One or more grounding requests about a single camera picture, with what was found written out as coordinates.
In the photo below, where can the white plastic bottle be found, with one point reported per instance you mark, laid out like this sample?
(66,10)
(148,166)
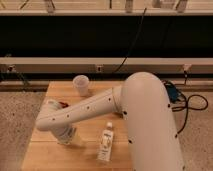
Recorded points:
(106,142)

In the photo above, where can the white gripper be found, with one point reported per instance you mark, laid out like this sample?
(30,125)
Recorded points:
(64,132)

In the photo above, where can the wooden cutting board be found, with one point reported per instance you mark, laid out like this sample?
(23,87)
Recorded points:
(45,154)

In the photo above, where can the translucent plastic cup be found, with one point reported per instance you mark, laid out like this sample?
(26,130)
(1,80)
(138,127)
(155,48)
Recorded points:
(81,83)

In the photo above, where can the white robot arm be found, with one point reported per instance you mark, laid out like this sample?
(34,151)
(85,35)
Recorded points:
(143,101)

